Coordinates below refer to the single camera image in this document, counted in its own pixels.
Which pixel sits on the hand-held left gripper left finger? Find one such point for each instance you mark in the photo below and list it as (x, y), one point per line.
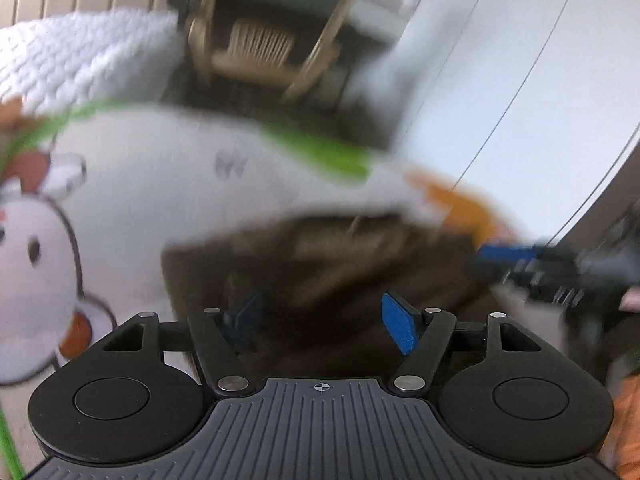
(248, 319)

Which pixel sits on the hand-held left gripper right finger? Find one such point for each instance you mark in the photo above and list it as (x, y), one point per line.
(400, 324)

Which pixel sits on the wooden chair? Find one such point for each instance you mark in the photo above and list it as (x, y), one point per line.
(260, 45)

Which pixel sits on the white knitted blanket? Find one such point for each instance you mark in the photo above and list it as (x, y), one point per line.
(75, 55)

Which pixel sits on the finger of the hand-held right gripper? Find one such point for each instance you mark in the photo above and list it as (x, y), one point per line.
(505, 252)

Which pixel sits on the brown garment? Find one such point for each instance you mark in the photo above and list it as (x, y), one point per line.
(350, 270)

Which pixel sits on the white cartoon printed bed sheet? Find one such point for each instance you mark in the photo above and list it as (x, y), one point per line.
(150, 195)

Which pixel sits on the white wardrobe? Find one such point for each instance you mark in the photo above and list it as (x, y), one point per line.
(510, 70)

